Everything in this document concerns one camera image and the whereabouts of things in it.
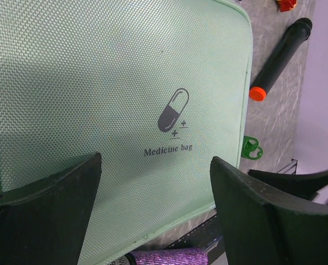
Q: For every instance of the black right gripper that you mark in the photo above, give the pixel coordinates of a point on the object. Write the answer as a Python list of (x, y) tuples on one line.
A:
[(270, 218)]

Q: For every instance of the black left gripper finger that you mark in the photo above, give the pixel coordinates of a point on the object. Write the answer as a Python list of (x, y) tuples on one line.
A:
[(45, 222)]

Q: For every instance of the mint green medicine case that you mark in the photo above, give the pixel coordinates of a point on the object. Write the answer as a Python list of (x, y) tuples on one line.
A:
[(158, 88)]

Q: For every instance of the purple glitter microphone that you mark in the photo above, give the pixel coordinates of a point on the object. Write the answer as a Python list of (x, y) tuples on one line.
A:
[(189, 256)]

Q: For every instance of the green plastic clip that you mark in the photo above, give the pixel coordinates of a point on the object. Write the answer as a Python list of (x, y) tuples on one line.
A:
[(251, 149)]

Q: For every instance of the black tube orange cap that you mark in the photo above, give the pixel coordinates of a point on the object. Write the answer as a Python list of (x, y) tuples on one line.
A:
[(291, 40)]

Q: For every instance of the colourful toy block car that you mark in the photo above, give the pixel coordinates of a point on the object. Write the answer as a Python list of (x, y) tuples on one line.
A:
[(286, 5)]

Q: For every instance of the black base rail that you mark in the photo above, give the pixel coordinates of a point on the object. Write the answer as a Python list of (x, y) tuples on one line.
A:
[(207, 236)]

